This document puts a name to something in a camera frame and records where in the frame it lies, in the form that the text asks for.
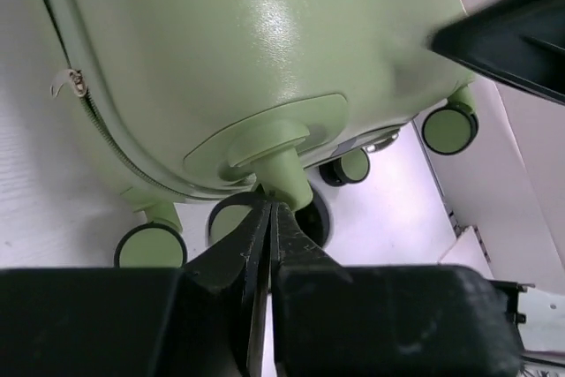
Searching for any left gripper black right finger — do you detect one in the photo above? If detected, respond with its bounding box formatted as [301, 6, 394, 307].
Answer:
[269, 203, 522, 376]

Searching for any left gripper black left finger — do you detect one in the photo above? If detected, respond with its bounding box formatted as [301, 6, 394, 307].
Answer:
[1, 200, 270, 376]

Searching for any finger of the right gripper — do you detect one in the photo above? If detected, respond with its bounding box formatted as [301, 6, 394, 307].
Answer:
[429, 0, 564, 105]

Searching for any light green suitcase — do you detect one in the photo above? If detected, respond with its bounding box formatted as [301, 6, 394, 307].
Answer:
[31, 0, 478, 267]

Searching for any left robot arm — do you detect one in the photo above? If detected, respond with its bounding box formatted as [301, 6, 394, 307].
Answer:
[1, 193, 564, 376]

